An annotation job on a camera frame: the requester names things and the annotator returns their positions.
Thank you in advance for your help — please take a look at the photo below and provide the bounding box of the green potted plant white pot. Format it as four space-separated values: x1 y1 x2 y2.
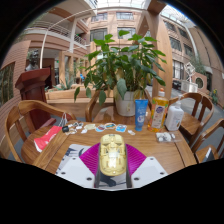
73 29 168 118

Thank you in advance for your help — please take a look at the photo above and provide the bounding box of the white pump bottle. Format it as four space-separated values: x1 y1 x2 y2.
164 94 185 132

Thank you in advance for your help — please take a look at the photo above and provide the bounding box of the yellow flowering plant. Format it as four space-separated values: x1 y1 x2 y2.
209 88 220 106

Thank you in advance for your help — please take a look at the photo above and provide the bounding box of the cream sticker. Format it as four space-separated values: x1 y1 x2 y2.
83 123 97 131

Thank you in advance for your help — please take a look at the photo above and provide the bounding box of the clear plastic packet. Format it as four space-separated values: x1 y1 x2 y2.
154 131 183 144

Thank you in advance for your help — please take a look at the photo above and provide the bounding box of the blue sticker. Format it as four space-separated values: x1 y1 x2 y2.
115 123 128 133

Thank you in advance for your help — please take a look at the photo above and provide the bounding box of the dark red wooden podium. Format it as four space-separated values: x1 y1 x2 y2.
14 67 56 132

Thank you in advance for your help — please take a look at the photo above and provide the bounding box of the red paper bag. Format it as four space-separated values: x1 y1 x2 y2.
33 113 69 153

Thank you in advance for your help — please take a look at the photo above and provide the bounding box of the black notebook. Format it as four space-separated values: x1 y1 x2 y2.
202 147 216 164

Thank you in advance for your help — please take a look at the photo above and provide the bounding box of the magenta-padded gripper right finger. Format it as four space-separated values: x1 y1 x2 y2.
124 143 169 188

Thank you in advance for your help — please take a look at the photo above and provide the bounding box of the spiky green plant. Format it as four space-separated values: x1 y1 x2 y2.
53 78 76 92

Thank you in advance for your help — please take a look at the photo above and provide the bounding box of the yellow computer mouse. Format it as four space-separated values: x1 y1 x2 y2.
98 133 128 177

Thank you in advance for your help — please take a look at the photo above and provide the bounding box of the dark bust statue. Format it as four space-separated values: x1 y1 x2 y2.
24 49 41 72

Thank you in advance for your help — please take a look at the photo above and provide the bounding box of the wooden planter box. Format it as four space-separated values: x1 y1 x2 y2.
44 87 116 105

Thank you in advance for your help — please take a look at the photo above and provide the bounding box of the blue squeeze tube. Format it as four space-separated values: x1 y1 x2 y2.
134 98 149 132

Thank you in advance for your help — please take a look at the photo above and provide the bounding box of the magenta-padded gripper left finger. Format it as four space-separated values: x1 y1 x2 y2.
56 142 102 189

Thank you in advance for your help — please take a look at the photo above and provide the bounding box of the yellow dish soap bottle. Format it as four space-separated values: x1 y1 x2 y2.
147 87 170 133

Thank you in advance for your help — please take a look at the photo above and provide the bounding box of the white outdoor sculpture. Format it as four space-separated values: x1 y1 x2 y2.
184 62 200 94

